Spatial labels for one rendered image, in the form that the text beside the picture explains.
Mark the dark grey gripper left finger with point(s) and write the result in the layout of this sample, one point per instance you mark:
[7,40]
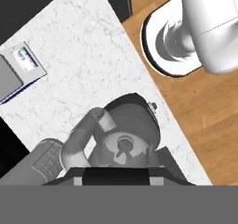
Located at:
[99,176]

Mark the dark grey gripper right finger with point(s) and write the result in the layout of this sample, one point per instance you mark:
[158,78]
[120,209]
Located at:
[133,176]

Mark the grey blender with black base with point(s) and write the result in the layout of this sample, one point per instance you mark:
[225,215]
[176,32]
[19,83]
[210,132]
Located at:
[136,122]

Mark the black cupboard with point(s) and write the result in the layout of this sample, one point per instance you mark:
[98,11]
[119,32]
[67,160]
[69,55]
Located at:
[119,0]
[21,4]
[10,147]

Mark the white black-rimmed robot foot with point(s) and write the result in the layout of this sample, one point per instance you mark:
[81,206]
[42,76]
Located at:
[155,51]

